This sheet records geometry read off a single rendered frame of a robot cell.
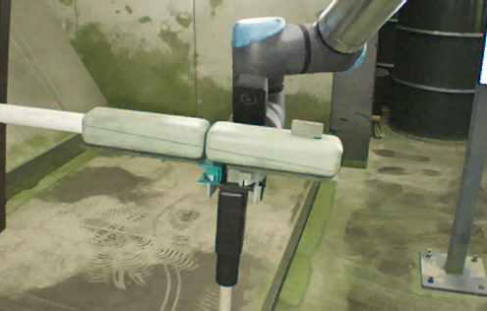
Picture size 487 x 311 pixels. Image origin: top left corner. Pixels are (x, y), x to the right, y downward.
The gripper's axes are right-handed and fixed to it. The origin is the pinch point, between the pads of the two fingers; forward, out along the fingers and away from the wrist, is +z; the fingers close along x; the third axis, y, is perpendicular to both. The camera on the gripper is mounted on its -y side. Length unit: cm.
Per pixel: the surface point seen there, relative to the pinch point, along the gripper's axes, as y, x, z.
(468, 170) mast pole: 22, -57, -78
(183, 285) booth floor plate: 61, 18, -60
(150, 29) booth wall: 5, 68, -178
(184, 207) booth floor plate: 60, 30, -108
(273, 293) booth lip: 59, -7, -61
